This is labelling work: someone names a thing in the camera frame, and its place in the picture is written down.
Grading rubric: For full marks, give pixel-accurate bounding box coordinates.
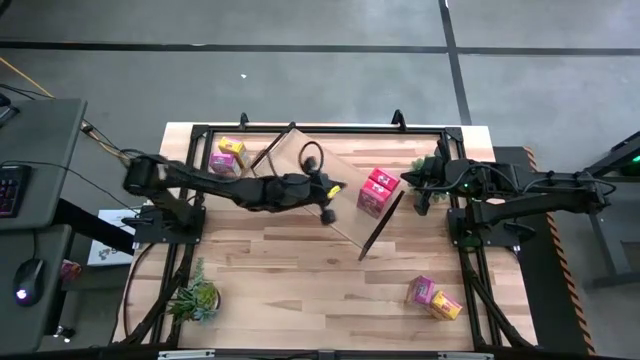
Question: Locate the black metal stand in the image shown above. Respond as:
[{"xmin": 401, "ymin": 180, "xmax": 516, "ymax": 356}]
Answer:
[{"xmin": 582, "ymin": 130, "xmax": 640, "ymax": 291}]

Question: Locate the yellow Corn Pops cereal box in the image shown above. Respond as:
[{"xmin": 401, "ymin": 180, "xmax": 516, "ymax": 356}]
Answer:
[
  {"xmin": 218, "ymin": 136, "xmax": 250, "ymax": 169},
  {"xmin": 428, "ymin": 289, "xmax": 464, "ymax": 321}
]

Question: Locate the spiky succulent potted plant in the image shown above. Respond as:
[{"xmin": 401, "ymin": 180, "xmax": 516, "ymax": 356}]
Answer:
[{"xmin": 167, "ymin": 257, "xmax": 222, "ymax": 326}]

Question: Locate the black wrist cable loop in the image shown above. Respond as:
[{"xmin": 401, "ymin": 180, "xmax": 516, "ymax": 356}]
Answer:
[{"xmin": 298, "ymin": 140, "xmax": 325, "ymax": 174}]

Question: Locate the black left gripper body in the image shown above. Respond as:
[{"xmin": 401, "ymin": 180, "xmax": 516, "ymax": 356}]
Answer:
[{"xmin": 279, "ymin": 157, "xmax": 337, "ymax": 226}]

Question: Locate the silver metal bracket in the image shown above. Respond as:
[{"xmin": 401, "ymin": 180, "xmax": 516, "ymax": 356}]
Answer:
[
  {"xmin": 437, "ymin": 352, "xmax": 495, "ymax": 360},
  {"xmin": 158, "ymin": 349, "xmax": 216, "ymax": 360}
]

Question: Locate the black floor mat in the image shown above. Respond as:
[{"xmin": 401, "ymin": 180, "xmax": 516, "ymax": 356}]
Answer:
[{"xmin": 492, "ymin": 145, "xmax": 597, "ymax": 356}]

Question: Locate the purple Raisin Bran cereal box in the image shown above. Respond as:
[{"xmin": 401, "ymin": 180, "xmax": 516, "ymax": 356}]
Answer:
[
  {"xmin": 208, "ymin": 152, "xmax": 244, "ymax": 179},
  {"xmin": 405, "ymin": 274, "xmax": 436, "ymax": 306}
]

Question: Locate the large grey desk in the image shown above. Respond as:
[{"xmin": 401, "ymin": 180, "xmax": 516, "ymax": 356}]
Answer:
[{"xmin": 0, "ymin": 97, "xmax": 89, "ymax": 231}]

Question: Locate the small grey desk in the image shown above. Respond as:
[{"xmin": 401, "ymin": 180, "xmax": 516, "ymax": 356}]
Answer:
[{"xmin": 0, "ymin": 224, "xmax": 74, "ymax": 354}]

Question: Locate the black keyboard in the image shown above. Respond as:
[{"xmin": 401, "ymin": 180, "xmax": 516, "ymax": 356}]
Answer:
[{"xmin": 0, "ymin": 164, "xmax": 32, "ymax": 219}]

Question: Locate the yellow black hazard tape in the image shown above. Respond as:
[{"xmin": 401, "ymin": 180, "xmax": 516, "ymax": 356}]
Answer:
[{"xmin": 522, "ymin": 145, "xmax": 597, "ymax": 355}]

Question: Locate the pink snack packet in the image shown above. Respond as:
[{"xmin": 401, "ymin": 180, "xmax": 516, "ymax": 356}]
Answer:
[{"xmin": 59, "ymin": 259, "xmax": 84, "ymax": 284}]

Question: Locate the thin black cable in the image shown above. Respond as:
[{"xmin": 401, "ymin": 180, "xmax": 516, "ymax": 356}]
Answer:
[{"xmin": 0, "ymin": 159, "xmax": 136, "ymax": 214}]

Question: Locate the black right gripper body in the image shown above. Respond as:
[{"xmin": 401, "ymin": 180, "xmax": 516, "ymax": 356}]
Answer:
[{"xmin": 417, "ymin": 141, "xmax": 454, "ymax": 217}]

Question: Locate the metal caster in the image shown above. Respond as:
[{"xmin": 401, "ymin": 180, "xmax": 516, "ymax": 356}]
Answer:
[{"xmin": 52, "ymin": 324, "xmax": 77, "ymax": 344}]

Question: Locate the round green potted plant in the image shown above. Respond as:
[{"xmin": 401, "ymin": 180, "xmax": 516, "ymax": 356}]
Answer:
[{"xmin": 409, "ymin": 155, "xmax": 451, "ymax": 204}]

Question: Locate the white printed box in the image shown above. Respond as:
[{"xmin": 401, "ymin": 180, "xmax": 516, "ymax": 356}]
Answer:
[{"xmin": 87, "ymin": 208, "xmax": 137, "ymax": 267}]

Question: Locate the black computer mouse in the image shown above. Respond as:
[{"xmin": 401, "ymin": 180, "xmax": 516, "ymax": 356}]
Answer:
[{"xmin": 12, "ymin": 258, "xmax": 46, "ymax": 308}]

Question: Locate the yellow cable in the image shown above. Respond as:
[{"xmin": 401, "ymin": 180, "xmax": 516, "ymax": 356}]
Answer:
[{"xmin": 0, "ymin": 55, "xmax": 131, "ymax": 161}]

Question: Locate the black metal rig frame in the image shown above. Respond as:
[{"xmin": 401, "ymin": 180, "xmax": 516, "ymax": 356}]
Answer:
[{"xmin": 112, "ymin": 122, "xmax": 539, "ymax": 351}]

